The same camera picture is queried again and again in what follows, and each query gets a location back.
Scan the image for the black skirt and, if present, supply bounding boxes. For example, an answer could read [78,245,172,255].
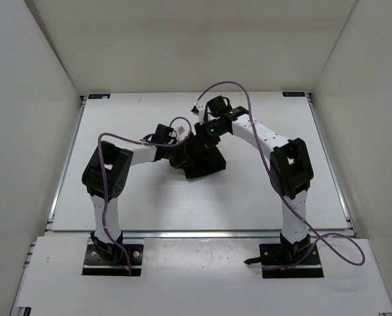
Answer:
[168,133,226,180]

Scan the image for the right blue table label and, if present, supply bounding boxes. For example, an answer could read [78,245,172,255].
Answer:
[282,92,305,97]

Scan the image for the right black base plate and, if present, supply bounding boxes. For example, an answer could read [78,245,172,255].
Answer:
[244,242,324,279]

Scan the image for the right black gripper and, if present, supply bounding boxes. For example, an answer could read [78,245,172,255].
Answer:
[194,120,227,155]

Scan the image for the left blue table label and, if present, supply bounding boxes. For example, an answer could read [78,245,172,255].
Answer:
[87,93,110,99]

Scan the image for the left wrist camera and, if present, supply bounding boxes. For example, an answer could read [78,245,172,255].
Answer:
[174,126,186,137]

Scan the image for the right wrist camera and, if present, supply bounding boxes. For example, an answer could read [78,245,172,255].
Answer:
[191,103,209,124]

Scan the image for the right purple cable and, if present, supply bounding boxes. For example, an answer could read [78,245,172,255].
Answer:
[197,80,366,273]

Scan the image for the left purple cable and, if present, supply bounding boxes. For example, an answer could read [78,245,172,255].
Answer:
[96,116,193,276]

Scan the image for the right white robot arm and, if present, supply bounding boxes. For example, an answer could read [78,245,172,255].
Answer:
[191,96,314,264]

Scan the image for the purple cable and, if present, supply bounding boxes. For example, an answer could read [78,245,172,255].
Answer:
[96,116,193,276]
[197,80,366,273]

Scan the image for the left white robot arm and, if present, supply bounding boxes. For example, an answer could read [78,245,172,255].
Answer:
[82,124,189,262]

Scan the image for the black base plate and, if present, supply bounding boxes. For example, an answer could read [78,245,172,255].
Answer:
[244,242,324,279]
[82,241,144,277]

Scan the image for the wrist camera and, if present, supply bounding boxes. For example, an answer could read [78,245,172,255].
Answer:
[174,126,186,137]
[191,103,209,124]

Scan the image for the blue table label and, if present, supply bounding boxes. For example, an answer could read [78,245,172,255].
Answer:
[282,92,305,97]
[87,93,110,99]

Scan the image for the aluminium table rail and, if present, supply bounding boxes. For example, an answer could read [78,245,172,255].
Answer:
[44,228,355,239]

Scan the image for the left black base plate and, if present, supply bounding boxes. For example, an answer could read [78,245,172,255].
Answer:
[82,241,144,277]

